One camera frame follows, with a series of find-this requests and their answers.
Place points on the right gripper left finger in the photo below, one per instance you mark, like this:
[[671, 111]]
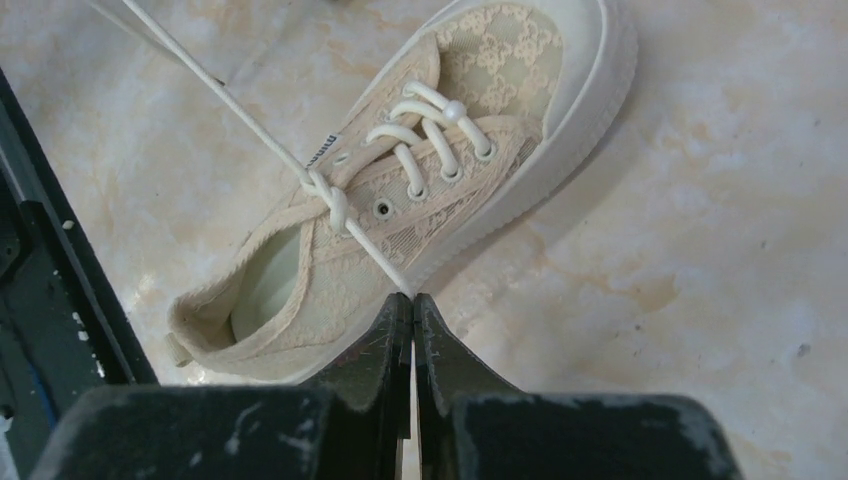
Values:
[[348, 421]]

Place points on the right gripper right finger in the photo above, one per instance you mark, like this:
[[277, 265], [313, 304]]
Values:
[[474, 424]]

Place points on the white shoelace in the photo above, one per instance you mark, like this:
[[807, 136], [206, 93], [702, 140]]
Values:
[[434, 109]]

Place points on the beige lace sneaker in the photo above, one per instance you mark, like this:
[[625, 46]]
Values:
[[544, 80]]

